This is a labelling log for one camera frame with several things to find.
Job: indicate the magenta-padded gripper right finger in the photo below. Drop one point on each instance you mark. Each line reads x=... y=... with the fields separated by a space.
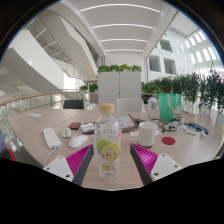
x=160 y=166

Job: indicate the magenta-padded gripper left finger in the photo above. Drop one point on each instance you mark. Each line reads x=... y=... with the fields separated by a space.
x=63 y=166

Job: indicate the clear drink bottle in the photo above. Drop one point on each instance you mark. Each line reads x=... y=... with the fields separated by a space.
x=107 y=133

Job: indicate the flat round red coaster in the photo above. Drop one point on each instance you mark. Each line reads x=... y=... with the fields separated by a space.
x=168 y=140

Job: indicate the white computer mouse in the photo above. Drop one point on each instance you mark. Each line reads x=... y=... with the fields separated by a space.
x=78 y=141

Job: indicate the white ceramic mug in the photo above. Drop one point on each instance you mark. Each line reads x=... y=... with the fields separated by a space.
x=147 y=134

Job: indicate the white plastic packet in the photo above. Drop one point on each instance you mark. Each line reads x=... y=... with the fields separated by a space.
x=88 y=127

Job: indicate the white tissue packet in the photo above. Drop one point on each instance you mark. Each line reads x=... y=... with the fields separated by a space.
x=190 y=131

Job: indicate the open printed booklet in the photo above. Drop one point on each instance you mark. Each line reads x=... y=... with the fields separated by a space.
x=126 y=122

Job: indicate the white paper slip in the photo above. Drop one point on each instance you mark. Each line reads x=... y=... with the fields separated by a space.
x=35 y=115

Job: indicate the green tote bag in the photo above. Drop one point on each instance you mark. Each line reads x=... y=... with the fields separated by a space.
x=168 y=106

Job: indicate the black chair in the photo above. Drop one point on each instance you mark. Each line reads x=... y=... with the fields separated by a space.
x=73 y=104

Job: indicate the white chair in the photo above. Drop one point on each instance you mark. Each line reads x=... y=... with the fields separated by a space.
x=129 y=105

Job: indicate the small potted shrubs planter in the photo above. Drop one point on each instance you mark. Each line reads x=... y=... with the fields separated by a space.
x=93 y=89

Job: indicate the green hedge plants row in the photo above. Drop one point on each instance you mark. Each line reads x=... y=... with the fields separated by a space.
x=190 y=86

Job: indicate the white planter cabinet with greenery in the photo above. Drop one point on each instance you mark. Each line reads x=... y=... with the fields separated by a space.
x=119 y=85

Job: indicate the ceiling strip lights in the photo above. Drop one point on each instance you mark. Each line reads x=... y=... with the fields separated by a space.
x=120 y=26

